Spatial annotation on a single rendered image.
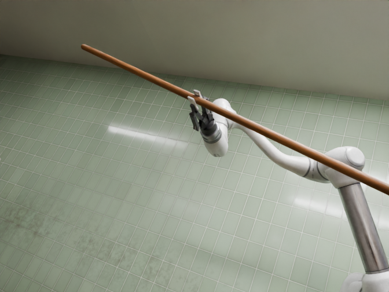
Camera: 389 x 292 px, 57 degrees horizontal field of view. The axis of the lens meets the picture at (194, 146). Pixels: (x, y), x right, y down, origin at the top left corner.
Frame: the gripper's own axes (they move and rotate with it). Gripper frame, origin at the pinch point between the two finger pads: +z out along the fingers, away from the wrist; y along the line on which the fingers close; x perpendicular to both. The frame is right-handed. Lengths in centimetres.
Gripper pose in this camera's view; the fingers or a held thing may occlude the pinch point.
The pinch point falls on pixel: (195, 99)
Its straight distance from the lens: 144.2
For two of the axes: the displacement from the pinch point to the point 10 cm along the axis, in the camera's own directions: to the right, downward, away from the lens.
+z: -2.9, -5.2, -8.1
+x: -7.4, -4.2, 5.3
